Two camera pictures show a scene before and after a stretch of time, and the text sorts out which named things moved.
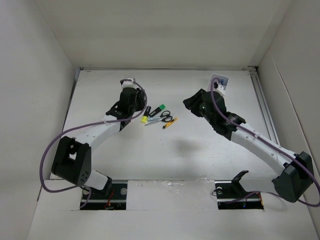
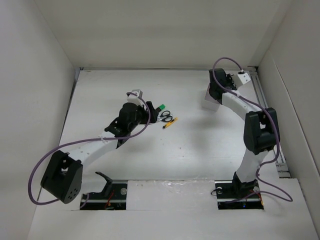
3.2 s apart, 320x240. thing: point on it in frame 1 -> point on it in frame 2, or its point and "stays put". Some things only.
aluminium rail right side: [266, 114] stays put
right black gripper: [193, 102] -> [230, 78]
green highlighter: [160, 108] stays put
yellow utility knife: [170, 122] stays put
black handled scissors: [165, 115] stays put
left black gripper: [141, 101] -> [146, 116]
